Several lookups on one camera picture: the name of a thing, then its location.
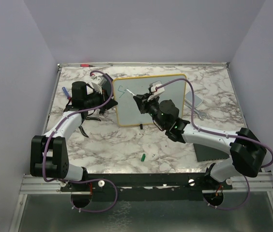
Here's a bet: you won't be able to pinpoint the yellow framed whiteboard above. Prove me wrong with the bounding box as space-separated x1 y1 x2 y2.
113 73 187 127

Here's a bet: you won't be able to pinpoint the black multitool pliers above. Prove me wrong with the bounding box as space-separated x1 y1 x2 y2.
78 116 101 138

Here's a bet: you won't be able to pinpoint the black box front right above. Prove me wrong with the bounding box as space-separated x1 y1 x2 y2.
193 144 229 162

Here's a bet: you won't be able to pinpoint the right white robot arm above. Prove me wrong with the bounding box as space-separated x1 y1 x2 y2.
133 93 266 189

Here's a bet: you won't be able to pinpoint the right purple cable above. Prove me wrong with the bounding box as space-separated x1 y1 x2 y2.
158 78 273 169

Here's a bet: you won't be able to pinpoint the red marker on rail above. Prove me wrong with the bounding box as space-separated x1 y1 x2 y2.
80 63 95 67

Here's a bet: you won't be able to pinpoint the silver wrench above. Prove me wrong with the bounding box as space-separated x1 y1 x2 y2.
184 100 209 120

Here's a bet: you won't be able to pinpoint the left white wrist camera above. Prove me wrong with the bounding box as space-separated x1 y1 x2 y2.
91 75 106 94

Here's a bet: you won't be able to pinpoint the blue handled cutters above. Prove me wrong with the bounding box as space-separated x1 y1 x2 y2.
99 109 105 115

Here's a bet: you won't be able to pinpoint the white whiteboard eraser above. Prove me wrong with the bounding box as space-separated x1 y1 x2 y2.
185 91 203 107

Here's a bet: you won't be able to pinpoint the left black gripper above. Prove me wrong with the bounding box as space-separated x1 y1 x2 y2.
84 87 118 111

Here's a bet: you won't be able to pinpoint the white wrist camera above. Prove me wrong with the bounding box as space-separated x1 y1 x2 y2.
148 81 165 101
91 75 106 94

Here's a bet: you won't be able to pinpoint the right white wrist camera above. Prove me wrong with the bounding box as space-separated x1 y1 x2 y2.
148 81 165 101

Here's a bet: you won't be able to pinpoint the aluminium table frame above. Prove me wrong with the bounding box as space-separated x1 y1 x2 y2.
11 62 273 232

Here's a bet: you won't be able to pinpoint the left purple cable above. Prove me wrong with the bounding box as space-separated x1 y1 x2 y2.
42 70 114 182

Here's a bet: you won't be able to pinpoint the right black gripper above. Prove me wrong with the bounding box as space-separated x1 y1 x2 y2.
135 93 167 129

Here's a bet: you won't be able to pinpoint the blue red screwdriver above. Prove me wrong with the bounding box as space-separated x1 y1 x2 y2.
62 87 71 100

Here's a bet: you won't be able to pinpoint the purple cable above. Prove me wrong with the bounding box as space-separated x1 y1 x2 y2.
42 70 114 182
158 78 273 169

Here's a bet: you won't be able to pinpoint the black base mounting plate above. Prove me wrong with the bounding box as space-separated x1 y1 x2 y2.
61 173 232 202

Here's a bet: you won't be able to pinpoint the green marker cap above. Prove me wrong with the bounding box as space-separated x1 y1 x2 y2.
141 153 146 162

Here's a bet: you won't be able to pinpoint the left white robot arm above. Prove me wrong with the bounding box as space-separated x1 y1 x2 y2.
30 71 118 191

